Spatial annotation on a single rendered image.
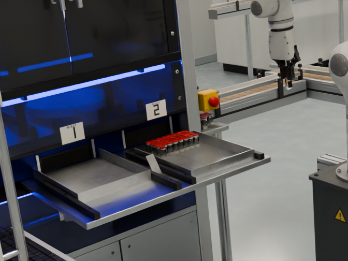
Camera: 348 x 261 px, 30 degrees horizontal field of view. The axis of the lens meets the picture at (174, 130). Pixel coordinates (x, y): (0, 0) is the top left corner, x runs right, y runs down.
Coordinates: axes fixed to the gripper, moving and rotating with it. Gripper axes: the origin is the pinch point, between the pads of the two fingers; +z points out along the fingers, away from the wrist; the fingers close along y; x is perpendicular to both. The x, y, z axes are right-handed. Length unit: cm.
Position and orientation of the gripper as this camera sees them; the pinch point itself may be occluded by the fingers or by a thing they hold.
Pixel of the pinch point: (287, 72)
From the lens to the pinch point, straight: 222.3
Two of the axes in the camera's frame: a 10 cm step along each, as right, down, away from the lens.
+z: 1.7, 9.3, 3.2
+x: 7.8, -3.3, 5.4
